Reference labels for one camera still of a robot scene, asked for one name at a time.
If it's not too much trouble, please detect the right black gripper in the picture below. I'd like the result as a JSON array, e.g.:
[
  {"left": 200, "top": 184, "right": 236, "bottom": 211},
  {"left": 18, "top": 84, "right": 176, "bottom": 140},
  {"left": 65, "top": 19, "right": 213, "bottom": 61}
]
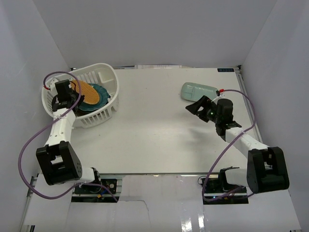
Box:
[{"left": 186, "top": 96, "right": 221, "bottom": 124}]

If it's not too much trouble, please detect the orange woven round plate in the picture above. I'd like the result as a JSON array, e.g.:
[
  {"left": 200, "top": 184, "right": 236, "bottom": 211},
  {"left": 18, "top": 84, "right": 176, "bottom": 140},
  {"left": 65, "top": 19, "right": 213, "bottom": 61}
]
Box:
[{"left": 70, "top": 80, "right": 100, "bottom": 105}]

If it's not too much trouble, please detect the light green rectangular plate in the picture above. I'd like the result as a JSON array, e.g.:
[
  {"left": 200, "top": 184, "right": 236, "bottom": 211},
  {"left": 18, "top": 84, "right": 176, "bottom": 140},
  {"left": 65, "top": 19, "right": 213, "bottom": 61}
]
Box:
[{"left": 181, "top": 82, "right": 218, "bottom": 102}]

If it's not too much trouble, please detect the teal scalloped round plate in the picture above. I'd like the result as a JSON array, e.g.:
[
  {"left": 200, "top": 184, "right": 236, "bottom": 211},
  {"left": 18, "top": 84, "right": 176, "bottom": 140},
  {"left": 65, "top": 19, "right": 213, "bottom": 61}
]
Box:
[{"left": 79, "top": 84, "right": 111, "bottom": 112}]

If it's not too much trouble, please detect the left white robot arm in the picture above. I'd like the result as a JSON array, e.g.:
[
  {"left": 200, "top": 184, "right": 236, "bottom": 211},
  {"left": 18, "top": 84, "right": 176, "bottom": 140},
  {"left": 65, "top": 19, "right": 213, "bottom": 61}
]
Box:
[{"left": 36, "top": 80, "right": 102, "bottom": 193}]

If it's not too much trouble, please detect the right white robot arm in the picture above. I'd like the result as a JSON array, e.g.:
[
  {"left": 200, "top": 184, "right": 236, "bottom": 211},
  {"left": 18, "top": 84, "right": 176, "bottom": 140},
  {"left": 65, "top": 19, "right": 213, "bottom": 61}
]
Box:
[{"left": 186, "top": 96, "right": 290, "bottom": 194}]

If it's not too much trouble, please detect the white plastic dish bin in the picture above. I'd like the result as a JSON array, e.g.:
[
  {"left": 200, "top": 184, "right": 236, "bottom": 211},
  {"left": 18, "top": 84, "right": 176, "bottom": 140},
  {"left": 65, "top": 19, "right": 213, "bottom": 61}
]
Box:
[{"left": 41, "top": 62, "right": 121, "bottom": 129}]

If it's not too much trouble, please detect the blue label sticker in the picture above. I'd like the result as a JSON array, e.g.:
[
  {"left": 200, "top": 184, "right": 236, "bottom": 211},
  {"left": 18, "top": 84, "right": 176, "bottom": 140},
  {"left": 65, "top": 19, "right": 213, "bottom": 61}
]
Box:
[{"left": 217, "top": 68, "right": 235, "bottom": 73}]

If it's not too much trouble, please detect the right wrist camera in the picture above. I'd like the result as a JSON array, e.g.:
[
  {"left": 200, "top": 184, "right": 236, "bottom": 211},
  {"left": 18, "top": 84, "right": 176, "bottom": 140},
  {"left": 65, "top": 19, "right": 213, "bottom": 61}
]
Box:
[{"left": 214, "top": 89, "right": 225, "bottom": 98}]

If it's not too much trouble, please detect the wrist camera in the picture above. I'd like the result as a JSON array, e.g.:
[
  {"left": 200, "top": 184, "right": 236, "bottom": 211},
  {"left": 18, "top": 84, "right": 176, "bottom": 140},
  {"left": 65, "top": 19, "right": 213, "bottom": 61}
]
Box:
[
  {"left": 43, "top": 78, "right": 59, "bottom": 91},
  {"left": 214, "top": 89, "right": 225, "bottom": 98}
]

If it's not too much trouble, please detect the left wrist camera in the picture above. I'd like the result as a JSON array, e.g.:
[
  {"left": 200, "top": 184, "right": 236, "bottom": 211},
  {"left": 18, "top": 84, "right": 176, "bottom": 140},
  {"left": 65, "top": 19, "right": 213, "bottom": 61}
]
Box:
[{"left": 43, "top": 78, "right": 59, "bottom": 91}]

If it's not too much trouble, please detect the aluminium frame rail right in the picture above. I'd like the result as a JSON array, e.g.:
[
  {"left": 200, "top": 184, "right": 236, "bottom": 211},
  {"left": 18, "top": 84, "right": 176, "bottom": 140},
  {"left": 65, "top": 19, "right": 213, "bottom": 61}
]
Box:
[{"left": 236, "top": 65, "right": 275, "bottom": 174}]

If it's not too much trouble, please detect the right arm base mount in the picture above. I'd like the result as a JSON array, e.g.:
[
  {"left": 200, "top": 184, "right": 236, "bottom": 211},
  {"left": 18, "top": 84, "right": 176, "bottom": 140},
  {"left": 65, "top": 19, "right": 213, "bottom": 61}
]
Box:
[{"left": 203, "top": 167, "right": 249, "bottom": 205}]

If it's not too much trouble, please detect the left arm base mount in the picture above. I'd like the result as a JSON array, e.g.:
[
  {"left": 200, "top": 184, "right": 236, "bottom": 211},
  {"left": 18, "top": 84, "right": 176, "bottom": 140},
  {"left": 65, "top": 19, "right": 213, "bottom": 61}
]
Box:
[{"left": 71, "top": 178, "right": 120, "bottom": 203}]

